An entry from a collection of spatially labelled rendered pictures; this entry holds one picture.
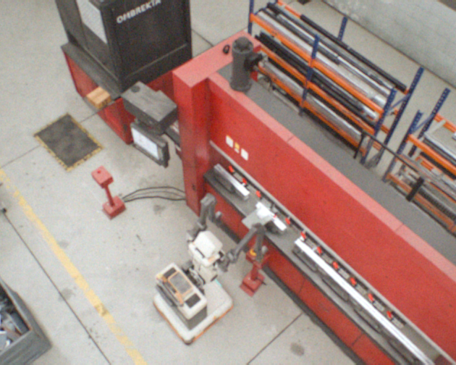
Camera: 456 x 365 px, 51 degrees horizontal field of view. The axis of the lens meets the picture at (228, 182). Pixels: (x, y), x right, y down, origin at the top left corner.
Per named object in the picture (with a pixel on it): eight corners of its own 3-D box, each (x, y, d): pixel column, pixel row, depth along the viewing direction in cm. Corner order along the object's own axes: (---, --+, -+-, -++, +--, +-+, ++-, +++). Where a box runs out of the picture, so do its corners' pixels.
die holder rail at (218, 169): (213, 171, 531) (213, 166, 523) (218, 168, 534) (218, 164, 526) (245, 200, 512) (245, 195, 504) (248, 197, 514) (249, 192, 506)
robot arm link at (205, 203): (199, 198, 422) (206, 205, 418) (210, 191, 429) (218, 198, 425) (194, 226, 456) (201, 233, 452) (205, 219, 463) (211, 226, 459)
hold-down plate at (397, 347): (387, 342, 432) (388, 341, 430) (391, 337, 435) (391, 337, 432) (414, 367, 421) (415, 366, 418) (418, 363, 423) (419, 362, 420)
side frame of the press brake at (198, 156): (185, 205, 608) (171, 71, 416) (234, 169, 640) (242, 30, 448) (198, 218, 598) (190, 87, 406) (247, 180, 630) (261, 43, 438)
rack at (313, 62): (242, 91, 719) (250, -12, 572) (266, 76, 737) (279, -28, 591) (354, 185, 631) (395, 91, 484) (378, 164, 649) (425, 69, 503)
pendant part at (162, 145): (134, 146, 502) (129, 124, 472) (142, 140, 507) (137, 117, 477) (165, 169, 487) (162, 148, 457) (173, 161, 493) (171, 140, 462)
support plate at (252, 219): (241, 221, 484) (241, 221, 483) (260, 206, 494) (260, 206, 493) (253, 233, 477) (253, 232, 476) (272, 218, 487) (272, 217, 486)
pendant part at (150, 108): (132, 149, 518) (119, 94, 447) (148, 135, 528) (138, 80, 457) (166, 174, 501) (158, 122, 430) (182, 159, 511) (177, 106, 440)
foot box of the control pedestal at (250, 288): (237, 287, 550) (238, 282, 540) (251, 271, 561) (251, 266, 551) (251, 297, 543) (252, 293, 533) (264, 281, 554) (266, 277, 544)
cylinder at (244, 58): (224, 82, 409) (225, 39, 370) (245, 69, 419) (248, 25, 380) (250, 104, 396) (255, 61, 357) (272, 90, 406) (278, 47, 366)
